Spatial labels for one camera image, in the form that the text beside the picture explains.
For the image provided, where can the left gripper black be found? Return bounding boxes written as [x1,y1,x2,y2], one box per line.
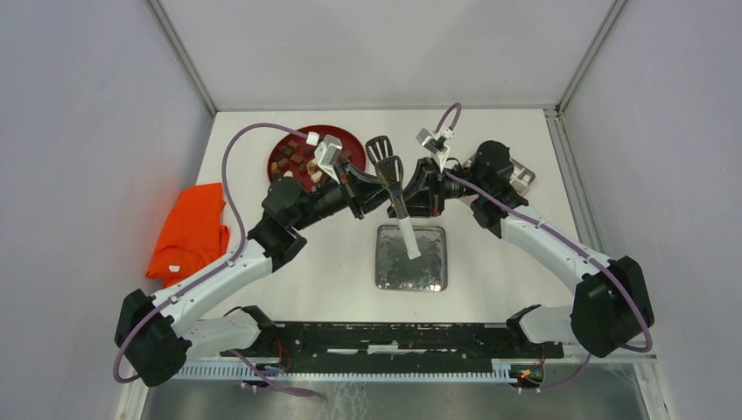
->
[291,157,403,231]

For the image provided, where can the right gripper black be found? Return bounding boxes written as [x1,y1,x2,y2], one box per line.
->
[386,157,486,220]

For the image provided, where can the metal serving tongs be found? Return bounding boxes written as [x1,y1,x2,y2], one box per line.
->
[365,136,421,260]

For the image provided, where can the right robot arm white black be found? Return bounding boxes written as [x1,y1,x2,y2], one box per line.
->
[403,140,655,358]

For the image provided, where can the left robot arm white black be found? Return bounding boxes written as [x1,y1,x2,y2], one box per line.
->
[113,167,403,387]

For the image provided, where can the pink divided chocolate box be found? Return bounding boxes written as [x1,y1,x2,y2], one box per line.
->
[509,161,536,196]

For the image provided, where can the square metal tray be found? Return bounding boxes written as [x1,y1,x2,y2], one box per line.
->
[374,224,449,293]

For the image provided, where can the round red plate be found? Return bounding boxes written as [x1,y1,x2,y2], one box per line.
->
[267,125,368,192]

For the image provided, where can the orange cloth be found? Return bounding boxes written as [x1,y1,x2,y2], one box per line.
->
[144,183,230,288]

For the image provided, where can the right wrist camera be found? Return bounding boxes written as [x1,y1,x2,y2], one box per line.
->
[416,128,453,172]

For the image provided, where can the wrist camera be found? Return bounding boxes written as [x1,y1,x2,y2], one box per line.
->
[305,131,342,184]
[416,128,453,172]

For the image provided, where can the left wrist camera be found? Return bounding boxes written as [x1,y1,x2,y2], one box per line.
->
[305,131,342,184]

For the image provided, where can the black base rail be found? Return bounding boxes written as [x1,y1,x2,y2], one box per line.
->
[240,321,564,374]

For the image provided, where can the white toothed cable strip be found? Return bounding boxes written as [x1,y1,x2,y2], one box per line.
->
[172,360,516,384]

